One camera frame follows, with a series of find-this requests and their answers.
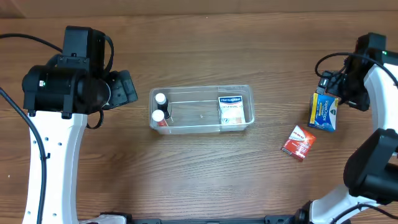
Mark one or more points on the blue yellow cough drops box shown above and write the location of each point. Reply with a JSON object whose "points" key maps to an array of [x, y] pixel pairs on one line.
{"points": [[323, 110]]}

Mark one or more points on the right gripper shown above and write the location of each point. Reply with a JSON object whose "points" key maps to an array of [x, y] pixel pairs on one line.
{"points": [[337, 88]]}

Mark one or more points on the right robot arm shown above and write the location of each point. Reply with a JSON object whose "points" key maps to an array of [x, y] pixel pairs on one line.
{"points": [[367, 81]]}

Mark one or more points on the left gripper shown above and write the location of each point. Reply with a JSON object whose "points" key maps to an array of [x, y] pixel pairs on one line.
{"points": [[125, 90]]}

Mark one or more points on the clear plastic container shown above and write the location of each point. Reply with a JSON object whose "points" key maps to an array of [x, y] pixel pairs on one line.
{"points": [[195, 109]]}

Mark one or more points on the orange tube with white cap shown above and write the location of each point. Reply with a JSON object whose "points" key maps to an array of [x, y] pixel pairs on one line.
{"points": [[158, 118]]}

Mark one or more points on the red medicine sachet box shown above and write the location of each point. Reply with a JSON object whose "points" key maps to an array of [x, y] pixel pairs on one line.
{"points": [[299, 143]]}

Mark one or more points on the black bottle with white cap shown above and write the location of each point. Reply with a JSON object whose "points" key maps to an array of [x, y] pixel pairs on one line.
{"points": [[162, 104]]}

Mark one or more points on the white Hansaplast plaster box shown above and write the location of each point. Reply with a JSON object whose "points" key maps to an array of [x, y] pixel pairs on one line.
{"points": [[231, 110]]}

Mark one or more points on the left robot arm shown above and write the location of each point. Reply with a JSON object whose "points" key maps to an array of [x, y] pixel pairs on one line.
{"points": [[59, 96]]}

